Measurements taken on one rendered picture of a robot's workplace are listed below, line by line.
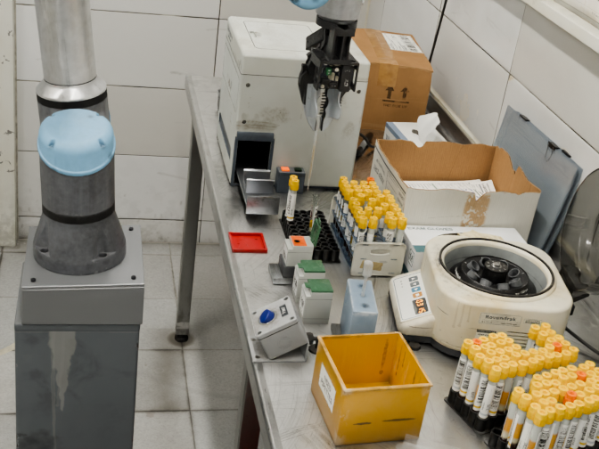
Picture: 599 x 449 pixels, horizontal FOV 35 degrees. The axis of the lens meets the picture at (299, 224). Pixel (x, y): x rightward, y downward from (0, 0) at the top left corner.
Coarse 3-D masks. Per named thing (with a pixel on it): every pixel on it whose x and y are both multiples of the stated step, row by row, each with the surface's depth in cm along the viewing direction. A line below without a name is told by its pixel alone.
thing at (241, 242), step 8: (232, 240) 183; (240, 240) 184; (248, 240) 185; (256, 240) 185; (264, 240) 184; (232, 248) 180; (240, 248) 180; (248, 248) 182; (256, 248) 182; (264, 248) 182
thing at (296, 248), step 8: (288, 240) 172; (296, 240) 171; (304, 240) 172; (288, 248) 170; (296, 248) 169; (304, 248) 170; (312, 248) 170; (288, 256) 170; (296, 256) 170; (304, 256) 170; (288, 264) 171; (296, 264) 171
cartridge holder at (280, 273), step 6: (282, 258) 173; (270, 264) 175; (276, 264) 175; (282, 264) 172; (270, 270) 173; (276, 270) 173; (282, 270) 172; (288, 270) 171; (276, 276) 171; (282, 276) 171; (288, 276) 171; (276, 282) 171; (282, 282) 171; (288, 282) 172
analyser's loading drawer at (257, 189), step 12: (240, 168) 205; (252, 168) 206; (264, 168) 206; (240, 180) 200; (252, 180) 193; (264, 180) 194; (252, 192) 195; (264, 192) 195; (252, 204) 190; (264, 204) 190; (276, 204) 191
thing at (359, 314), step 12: (348, 288) 155; (360, 288) 154; (372, 288) 155; (348, 300) 154; (360, 300) 151; (372, 300) 151; (348, 312) 153; (360, 312) 148; (372, 312) 148; (336, 324) 160; (348, 324) 152; (360, 324) 149; (372, 324) 149
